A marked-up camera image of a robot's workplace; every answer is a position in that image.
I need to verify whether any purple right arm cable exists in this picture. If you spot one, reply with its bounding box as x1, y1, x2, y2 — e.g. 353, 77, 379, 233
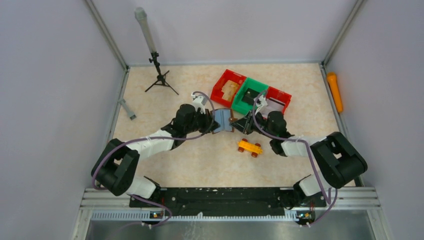
251, 90, 339, 227

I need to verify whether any grey metal bracket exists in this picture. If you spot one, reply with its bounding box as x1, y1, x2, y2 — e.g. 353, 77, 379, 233
118, 98, 137, 121

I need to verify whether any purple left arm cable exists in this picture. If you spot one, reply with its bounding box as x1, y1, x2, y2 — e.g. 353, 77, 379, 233
91, 91, 216, 229

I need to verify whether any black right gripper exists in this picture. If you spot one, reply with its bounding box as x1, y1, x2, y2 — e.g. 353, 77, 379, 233
230, 109, 275, 140

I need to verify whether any orange flashlight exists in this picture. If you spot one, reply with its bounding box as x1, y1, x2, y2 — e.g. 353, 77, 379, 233
326, 72, 344, 113

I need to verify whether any red bin with gold cards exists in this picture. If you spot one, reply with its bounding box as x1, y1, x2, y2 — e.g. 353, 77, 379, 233
210, 69, 247, 108

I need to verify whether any yellow toy brick car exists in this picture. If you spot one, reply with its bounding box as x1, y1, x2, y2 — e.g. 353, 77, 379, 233
237, 138, 263, 158

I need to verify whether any green plastic bin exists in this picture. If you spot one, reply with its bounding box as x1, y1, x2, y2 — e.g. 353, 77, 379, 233
231, 77, 269, 115

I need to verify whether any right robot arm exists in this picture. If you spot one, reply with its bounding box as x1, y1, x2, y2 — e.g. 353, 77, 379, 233
231, 111, 368, 206

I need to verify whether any brown leather card holder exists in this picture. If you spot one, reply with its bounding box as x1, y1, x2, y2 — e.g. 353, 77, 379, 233
212, 108, 235, 134

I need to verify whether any red bin with silver cards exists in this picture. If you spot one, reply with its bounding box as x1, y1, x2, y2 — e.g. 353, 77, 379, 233
262, 86, 292, 114

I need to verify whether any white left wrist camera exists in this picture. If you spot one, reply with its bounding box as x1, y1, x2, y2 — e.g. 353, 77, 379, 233
191, 93, 208, 114

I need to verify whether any gold cards stack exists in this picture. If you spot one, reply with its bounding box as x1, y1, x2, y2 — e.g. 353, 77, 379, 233
221, 80, 239, 102

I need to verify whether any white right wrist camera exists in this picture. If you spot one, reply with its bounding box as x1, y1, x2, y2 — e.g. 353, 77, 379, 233
252, 94, 268, 115

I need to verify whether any aluminium front rail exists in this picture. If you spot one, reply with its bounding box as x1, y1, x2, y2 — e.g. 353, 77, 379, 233
79, 187, 381, 223

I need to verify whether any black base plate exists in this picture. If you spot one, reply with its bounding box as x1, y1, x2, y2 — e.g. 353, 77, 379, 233
129, 187, 327, 217

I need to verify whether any black VIP card lower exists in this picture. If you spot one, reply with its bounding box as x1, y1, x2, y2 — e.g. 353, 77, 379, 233
241, 88, 260, 106

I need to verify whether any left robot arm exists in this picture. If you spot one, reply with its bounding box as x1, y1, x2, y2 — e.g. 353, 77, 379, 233
91, 104, 220, 207

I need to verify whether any grey light on tripod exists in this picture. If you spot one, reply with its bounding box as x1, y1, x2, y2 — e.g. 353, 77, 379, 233
134, 7, 179, 95

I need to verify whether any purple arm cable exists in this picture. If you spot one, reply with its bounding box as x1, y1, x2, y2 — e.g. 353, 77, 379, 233
251, 90, 339, 227
91, 91, 216, 229

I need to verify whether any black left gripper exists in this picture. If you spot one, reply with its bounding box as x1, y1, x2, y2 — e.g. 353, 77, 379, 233
185, 108, 221, 134

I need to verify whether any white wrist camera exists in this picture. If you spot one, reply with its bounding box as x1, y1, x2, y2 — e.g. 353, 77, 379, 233
191, 93, 208, 114
252, 94, 268, 115

